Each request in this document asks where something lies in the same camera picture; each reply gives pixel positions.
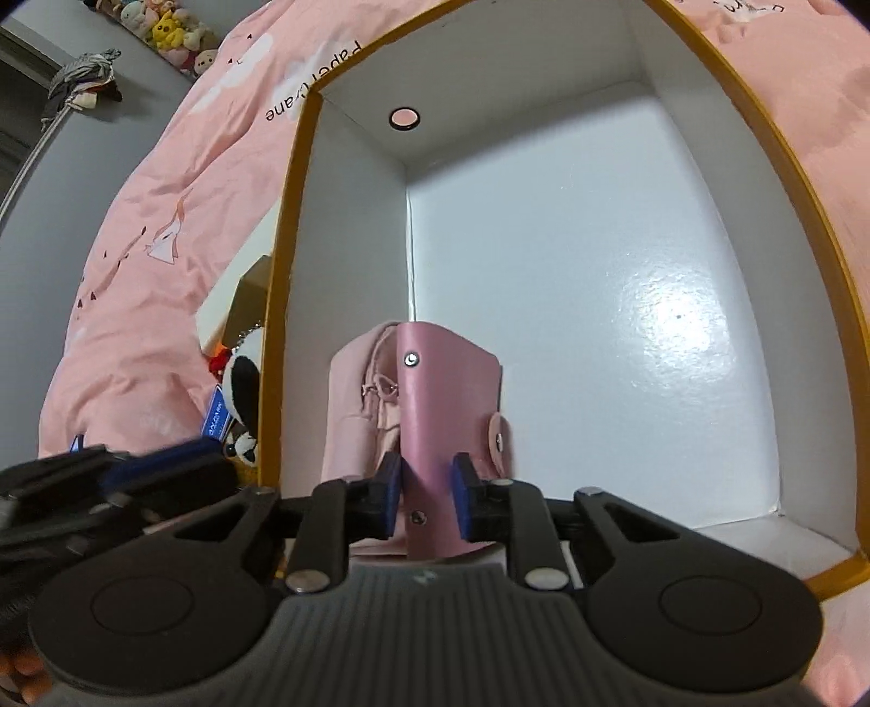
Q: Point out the red panda plush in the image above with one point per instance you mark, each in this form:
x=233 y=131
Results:
x=242 y=448

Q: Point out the blue hang tag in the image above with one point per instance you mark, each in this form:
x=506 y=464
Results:
x=215 y=415

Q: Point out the hanging dark clothes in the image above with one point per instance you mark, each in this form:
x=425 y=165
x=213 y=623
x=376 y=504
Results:
x=81 y=81

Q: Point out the orange cardboard box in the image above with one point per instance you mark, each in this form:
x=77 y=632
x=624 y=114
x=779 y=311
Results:
x=612 y=285

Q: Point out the grey metal pole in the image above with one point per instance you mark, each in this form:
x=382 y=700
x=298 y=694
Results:
x=30 y=166

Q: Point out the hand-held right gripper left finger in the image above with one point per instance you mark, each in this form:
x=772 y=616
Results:
x=390 y=491

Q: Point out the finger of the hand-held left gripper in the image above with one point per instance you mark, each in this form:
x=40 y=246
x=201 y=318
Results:
x=163 y=466

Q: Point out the pink snap wallet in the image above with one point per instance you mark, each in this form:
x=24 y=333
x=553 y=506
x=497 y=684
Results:
x=435 y=408

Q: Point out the black and white dog plush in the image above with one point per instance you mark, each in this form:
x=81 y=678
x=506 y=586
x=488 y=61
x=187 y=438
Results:
x=243 y=387

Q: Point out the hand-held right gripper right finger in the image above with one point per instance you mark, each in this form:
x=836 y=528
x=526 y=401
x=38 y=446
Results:
x=466 y=496

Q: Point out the person's left hand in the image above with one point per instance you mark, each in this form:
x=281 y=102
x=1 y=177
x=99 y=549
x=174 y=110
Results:
x=24 y=673

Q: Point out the red crochet flower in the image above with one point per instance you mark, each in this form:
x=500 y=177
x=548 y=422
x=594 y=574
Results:
x=219 y=361

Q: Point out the pink printed blanket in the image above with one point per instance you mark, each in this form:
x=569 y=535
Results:
x=170 y=170

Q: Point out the white rectangular box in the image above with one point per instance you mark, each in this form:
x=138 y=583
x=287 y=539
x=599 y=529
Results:
x=234 y=299

